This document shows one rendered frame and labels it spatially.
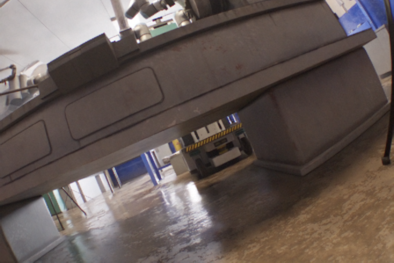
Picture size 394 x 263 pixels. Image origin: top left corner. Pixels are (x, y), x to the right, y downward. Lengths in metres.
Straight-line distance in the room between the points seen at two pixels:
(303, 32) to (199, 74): 0.62
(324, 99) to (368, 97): 0.34
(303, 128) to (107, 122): 0.85
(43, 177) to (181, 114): 0.61
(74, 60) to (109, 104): 0.25
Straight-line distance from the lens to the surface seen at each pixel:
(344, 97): 1.13
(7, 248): 1.50
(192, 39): 0.99
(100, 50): 0.91
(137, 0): 1.70
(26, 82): 1.56
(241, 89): 0.76
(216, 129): 2.22
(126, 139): 0.74
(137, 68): 0.96
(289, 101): 0.93
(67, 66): 0.95
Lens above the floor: 0.32
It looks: 7 degrees up
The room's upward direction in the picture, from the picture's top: 24 degrees counter-clockwise
